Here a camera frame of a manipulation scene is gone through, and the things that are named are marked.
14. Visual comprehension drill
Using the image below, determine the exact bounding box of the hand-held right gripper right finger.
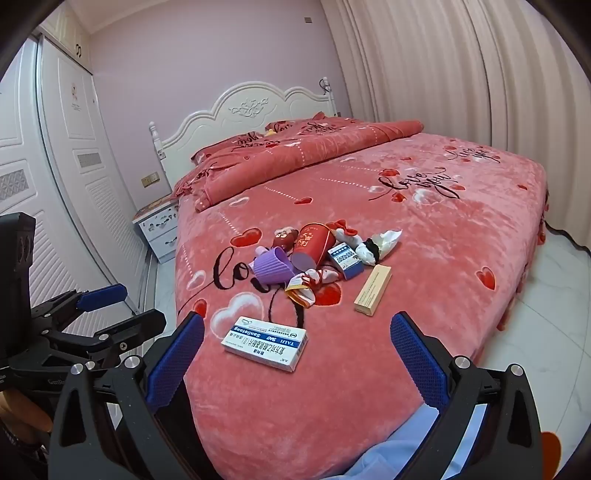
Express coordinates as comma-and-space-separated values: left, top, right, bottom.
390, 311, 543, 480

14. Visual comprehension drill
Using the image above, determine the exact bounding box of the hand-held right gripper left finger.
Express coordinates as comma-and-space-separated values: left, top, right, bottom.
48, 311, 206, 480

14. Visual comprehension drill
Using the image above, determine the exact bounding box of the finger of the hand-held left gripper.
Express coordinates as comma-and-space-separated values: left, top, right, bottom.
30, 284, 128, 324
46, 309, 167, 370

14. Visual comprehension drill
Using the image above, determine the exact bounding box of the white blue medicine box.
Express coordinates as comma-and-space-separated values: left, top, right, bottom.
221, 316, 309, 374

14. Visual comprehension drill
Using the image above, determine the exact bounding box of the white toy with red bow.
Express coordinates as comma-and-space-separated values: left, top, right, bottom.
329, 219, 365, 245

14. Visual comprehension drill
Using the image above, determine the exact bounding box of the red pig toy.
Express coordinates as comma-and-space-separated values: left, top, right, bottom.
271, 225, 300, 252

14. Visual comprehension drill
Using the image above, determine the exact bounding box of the person's left hand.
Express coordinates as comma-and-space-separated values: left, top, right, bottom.
0, 390, 52, 435

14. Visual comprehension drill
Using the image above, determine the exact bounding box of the long beige box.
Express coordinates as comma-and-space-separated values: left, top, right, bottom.
353, 264, 393, 317

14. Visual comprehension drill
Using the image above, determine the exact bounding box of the white printed nightstand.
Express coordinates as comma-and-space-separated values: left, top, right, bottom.
133, 196, 181, 265

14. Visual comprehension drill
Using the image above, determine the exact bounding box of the light blue clothing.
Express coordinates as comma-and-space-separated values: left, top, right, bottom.
342, 406, 444, 480

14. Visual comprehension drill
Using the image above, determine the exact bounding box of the small blue white box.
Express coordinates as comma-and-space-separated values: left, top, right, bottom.
327, 244, 363, 280

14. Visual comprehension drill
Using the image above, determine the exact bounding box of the white wardrobe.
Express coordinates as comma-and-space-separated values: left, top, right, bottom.
0, 9, 158, 324

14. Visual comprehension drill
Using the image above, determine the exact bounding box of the crumpled white tissue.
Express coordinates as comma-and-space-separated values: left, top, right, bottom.
365, 229, 403, 259

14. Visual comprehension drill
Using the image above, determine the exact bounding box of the red white candy wrapper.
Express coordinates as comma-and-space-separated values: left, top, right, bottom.
295, 268, 345, 289

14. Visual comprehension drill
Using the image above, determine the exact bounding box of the purple ribbed cup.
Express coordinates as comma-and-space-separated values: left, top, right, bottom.
252, 247, 296, 288

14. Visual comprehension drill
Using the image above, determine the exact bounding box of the pink heart print blanket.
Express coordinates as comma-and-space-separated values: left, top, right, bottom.
173, 117, 552, 480

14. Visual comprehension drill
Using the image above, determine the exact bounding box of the red paper cup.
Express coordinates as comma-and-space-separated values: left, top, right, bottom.
291, 222, 340, 271

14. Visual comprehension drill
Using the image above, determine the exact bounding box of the red white object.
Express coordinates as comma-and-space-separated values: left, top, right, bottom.
540, 431, 564, 480

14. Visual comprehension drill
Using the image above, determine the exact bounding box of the red printed pillow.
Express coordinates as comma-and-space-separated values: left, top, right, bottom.
265, 116, 342, 139
191, 131, 273, 162

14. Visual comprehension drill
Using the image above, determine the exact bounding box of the pink rolled pillow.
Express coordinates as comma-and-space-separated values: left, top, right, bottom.
173, 117, 426, 213

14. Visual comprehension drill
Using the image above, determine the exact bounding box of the white carved headboard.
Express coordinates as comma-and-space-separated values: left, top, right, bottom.
148, 79, 340, 190

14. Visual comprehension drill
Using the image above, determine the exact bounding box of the cream pleated curtain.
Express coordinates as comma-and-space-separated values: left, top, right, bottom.
323, 0, 591, 254

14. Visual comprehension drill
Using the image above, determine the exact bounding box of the black hair tie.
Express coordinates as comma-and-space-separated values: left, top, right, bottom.
360, 240, 382, 266

